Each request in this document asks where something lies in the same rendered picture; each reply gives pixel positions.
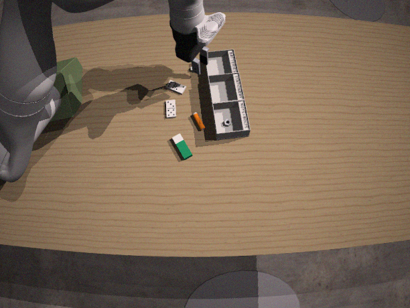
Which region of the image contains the grey three-compartment bin rack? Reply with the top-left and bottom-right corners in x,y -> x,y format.
206,49 -> 251,140

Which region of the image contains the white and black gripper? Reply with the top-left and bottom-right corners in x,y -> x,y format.
169,7 -> 226,75

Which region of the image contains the orange aa battery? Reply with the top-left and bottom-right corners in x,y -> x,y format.
192,112 -> 205,131

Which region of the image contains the white domino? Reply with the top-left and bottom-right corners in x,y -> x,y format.
166,80 -> 186,94
166,100 -> 176,119

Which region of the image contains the green and white eraser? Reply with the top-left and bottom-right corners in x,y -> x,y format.
172,134 -> 192,160

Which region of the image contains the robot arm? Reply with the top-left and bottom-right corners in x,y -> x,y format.
0,0 -> 203,182

